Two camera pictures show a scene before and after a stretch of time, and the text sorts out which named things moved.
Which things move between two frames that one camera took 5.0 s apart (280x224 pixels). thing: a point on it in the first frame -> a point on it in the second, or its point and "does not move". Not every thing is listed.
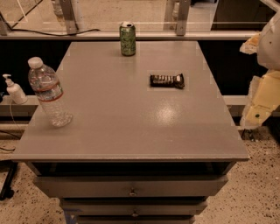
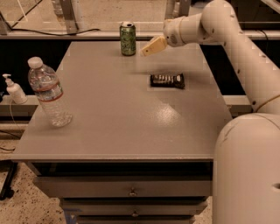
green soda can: [127, 36] does not move
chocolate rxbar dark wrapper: [175, 81] does not move
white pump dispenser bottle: [15, 91] does not move
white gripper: [270, 44] -> [171, 32]
